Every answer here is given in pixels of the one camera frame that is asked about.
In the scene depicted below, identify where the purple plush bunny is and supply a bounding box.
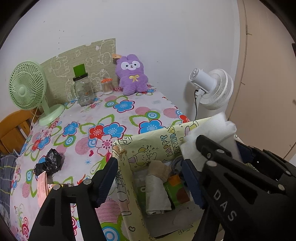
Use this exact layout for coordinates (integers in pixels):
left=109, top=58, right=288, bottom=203
left=115, top=54, right=148, bottom=95

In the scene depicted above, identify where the green patterned foam board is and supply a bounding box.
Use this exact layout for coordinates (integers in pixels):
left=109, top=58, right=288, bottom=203
left=40, top=38, right=117, bottom=103

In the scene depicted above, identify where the cotton swab container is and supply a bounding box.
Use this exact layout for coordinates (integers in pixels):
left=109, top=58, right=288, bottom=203
left=101, top=78, right=113, bottom=95

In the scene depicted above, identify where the black plastic bag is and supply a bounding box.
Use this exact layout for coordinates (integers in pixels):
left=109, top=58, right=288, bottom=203
left=33, top=149, right=63, bottom=176

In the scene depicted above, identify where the white standing fan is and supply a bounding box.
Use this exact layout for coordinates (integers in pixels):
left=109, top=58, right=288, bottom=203
left=189, top=68, right=234, bottom=119

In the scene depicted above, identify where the green fan white cable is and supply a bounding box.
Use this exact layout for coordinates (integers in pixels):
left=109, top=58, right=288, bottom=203
left=29, top=106, right=40, bottom=128

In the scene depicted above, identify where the yellow cartoon snack packet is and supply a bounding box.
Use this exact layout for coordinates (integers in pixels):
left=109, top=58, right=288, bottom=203
left=47, top=183, right=69, bottom=191

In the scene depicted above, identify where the green tissue pack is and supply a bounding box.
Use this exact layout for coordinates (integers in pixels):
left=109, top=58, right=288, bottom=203
left=134, top=174, right=190, bottom=210

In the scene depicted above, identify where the grey plaid pillow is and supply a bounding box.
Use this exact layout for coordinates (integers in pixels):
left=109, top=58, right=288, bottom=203
left=0, top=154, right=17, bottom=228

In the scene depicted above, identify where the floral tablecloth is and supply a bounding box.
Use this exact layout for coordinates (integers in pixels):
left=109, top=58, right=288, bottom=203
left=10, top=86, right=188, bottom=240

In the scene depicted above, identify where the pink packet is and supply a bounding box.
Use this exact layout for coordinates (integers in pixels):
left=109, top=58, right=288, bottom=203
left=37, top=171, right=49, bottom=208

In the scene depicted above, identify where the white fan black cable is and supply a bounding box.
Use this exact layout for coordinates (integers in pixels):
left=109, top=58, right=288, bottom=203
left=194, top=89, right=200, bottom=121

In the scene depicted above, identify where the white beige cloth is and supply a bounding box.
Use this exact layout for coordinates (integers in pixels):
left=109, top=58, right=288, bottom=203
left=145, top=160, right=171, bottom=215

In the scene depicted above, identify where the grey sock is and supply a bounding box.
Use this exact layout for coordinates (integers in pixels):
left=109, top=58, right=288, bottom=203
left=170, top=156, right=185, bottom=181

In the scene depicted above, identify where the beige door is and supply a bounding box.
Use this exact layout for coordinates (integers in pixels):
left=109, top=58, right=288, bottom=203
left=226, top=1, right=295, bottom=161

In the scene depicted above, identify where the glass mason jar mug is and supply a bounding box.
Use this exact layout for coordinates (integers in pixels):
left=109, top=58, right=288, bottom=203
left=70, top=64, right=95, bottom=106

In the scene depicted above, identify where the white cloth pad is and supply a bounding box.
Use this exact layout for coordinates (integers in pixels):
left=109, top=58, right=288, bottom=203
left=180, top=113, right=242, bottom=171

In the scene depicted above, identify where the yellow cartoon storage box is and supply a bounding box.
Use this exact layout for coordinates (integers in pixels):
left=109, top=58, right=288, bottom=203
left=112, top=118, right=209, bottom=240

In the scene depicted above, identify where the green desk fan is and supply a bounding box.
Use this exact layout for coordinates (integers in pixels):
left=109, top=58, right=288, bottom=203
left=9, top=61, right=65, bottom=126

